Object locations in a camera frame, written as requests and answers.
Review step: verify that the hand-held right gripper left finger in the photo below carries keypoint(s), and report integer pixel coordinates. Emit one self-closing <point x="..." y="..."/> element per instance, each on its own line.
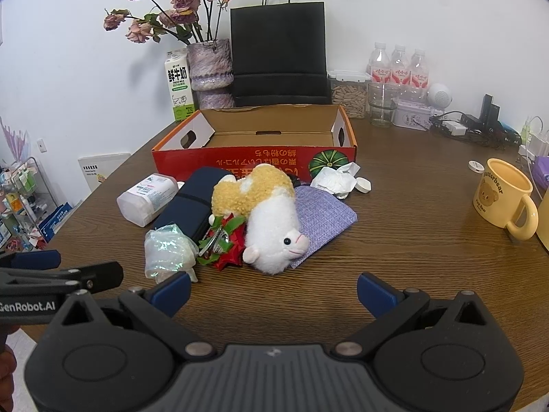
<point x="171" y="294"/>

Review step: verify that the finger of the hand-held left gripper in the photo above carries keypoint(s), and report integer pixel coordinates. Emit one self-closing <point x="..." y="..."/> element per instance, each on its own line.
<point x="36" y="259"/>
<point x="98" y="275"/>

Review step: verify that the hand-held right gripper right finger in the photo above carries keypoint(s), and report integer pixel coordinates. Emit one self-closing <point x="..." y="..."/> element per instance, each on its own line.
<point x="377" y="294"/>

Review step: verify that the iridescent plastic wrap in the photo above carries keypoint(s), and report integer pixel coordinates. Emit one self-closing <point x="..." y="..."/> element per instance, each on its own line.
<point x="165" y="251"/>

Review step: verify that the silver hair clip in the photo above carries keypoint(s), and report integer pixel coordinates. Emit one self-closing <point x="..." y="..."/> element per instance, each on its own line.
<point x="212" y="242"/>

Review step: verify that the red and green ribbon bow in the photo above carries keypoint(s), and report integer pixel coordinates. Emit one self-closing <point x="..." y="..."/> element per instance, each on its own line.
<point x="227" y="255"/>

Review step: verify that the white plastic pill bottle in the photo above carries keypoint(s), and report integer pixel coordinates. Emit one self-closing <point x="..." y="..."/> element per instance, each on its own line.
<point x="143" y="199"/>

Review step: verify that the navy blue pouch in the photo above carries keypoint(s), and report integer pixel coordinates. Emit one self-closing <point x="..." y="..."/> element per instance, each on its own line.
<point x="188" y="206"/>

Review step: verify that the purple woven pouch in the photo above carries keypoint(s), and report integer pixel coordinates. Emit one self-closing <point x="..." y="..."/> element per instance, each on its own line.
<point x="324" y="216"/>

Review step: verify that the yellow and white plush toy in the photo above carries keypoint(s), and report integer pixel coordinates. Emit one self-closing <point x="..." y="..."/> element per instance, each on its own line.
<point x="270" y="227"/>

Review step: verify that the white tissue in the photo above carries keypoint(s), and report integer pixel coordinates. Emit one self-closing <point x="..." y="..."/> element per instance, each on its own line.
<point x="336" y="180"/>

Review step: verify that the red cardboard box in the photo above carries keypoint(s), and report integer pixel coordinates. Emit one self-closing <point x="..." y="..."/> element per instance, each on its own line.
<point x="257" y="161"/>

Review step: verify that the wooden desktop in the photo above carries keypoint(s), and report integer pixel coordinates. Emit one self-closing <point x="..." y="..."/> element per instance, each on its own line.
<point x="407" y="244"/>

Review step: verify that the blue and white carton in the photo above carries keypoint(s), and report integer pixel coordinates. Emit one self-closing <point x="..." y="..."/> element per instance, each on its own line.
<point x="55" y="221"/>

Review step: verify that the white bottle cap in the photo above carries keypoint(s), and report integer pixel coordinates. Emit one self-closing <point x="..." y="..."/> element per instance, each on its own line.
<point x="363" y="185"/>

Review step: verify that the yellow bear mug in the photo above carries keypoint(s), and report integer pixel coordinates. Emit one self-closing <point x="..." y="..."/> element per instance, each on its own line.
<point x="497" y="199"/>

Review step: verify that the small flat white lid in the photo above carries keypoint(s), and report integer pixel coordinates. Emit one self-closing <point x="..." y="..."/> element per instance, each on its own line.
<point x="476" y="166"/>

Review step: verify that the pale yellow container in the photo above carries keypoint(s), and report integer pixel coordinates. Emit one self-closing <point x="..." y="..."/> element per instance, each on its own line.
<point x="544" y="223"/>

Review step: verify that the lavender tin box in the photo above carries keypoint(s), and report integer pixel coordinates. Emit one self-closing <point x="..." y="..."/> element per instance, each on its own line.
<point x="411" y="116"/>

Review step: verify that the white power adapter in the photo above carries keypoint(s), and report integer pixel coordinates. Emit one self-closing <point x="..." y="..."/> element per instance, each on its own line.
<point x="455" y="128"/>

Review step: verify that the clear glass cup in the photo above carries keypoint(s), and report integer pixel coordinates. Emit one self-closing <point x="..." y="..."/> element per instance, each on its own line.
<point x="382" y="109"/>

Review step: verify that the clear container of seeds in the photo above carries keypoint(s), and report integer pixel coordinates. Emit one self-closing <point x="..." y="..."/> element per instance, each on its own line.
<point x="348" y="98"/>

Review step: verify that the white green milk carton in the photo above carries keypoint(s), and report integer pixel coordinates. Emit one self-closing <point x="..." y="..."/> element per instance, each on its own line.
<point x="179" y="90"/>

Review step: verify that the purple plastic item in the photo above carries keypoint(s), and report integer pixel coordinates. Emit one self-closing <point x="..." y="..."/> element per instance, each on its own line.
<point x="542" y="174"/>

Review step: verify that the white round speaker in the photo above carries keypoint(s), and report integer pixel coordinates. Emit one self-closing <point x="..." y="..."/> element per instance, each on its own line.
<point x="439" y="95"/>

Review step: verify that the black charging dock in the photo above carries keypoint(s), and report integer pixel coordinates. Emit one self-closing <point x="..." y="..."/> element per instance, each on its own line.
<point x="489" y="109"/>

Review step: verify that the small spray bottle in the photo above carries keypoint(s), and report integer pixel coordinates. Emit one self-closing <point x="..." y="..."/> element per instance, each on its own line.
<point x="528" y="128"/>

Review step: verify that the purple ceramic vase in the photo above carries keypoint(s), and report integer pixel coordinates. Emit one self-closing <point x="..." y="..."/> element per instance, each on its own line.
<point x="210" y="68"/>

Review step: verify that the black paper bag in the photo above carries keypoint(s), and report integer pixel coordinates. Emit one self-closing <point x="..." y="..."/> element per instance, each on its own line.
<point x="278" y="47"/>

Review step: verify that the dried pink rose bouquet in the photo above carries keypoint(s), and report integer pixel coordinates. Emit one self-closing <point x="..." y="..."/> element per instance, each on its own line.
<point x="180" y="2"/>

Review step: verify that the white wall outlet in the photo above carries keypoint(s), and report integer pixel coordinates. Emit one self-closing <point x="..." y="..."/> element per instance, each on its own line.
<point x="42" y="145"/>

